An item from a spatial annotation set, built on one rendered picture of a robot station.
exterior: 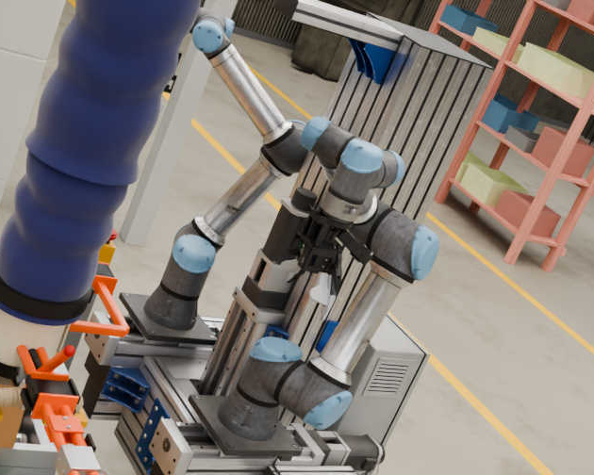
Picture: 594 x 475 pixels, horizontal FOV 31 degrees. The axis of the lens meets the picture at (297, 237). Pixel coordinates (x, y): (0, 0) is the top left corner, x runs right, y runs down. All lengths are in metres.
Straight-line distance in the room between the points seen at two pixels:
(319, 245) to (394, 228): 0.42
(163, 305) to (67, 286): 0.74
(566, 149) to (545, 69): 0.81
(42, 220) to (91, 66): 0.34
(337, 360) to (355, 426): 0.55
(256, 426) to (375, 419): 0.54
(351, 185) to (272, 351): 0.62
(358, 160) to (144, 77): 0.44
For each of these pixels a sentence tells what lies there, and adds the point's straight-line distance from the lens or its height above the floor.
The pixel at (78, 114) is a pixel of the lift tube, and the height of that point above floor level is 1.72.
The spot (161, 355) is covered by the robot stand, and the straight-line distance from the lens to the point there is 3.05.
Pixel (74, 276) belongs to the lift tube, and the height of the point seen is 1.38.
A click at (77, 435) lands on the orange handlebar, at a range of 2.14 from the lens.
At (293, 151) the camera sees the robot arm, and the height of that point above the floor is 1.62.
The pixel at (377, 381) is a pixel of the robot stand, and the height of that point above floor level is 1.13.
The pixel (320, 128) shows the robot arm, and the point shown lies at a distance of 2.24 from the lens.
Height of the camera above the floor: 2.34
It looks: 19 degrees down
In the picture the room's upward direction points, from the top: 23 degrees clockwise
